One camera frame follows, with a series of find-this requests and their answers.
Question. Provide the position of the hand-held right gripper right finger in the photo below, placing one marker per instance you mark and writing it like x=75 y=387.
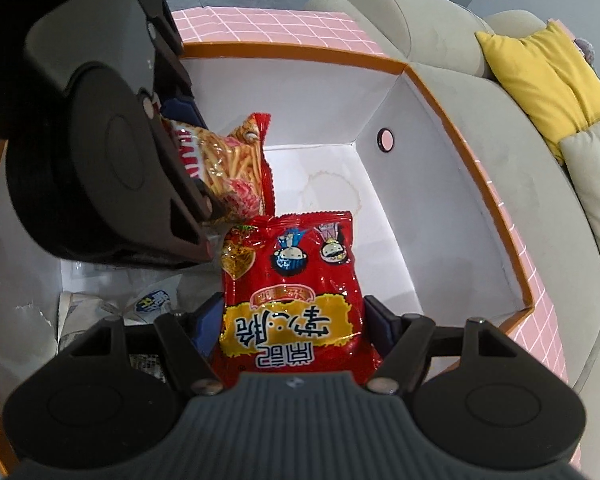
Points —
x=380 y=325

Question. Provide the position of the orange cardboard box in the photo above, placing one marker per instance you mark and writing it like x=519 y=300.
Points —
x=430 y=160

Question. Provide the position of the beige sofa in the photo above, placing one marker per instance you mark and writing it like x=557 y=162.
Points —
x=530 y=135

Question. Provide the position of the white and grey snack packet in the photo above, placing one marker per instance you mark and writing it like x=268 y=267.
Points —
x=147 y=302

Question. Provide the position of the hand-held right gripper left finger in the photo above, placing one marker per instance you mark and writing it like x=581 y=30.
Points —
x=209 y=327

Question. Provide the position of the grey plush toy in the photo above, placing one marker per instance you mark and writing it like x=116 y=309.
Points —
x=586 y=49

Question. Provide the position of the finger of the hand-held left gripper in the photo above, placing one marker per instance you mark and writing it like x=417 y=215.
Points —
x=190 y=200
x=177 y=110

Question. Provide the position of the orange fries snack packet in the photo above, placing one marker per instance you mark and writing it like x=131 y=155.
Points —
x=235 y=165

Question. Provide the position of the red snack packet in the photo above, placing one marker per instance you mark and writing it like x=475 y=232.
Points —
x=290 y=280

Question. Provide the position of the yellow pillow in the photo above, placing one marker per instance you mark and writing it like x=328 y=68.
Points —
x=545 y=75

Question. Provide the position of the pink checked tablecloth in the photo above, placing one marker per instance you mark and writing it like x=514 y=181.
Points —
x=280 y=27

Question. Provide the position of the white and green snack packet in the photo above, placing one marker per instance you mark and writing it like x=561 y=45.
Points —
x=87 y=320

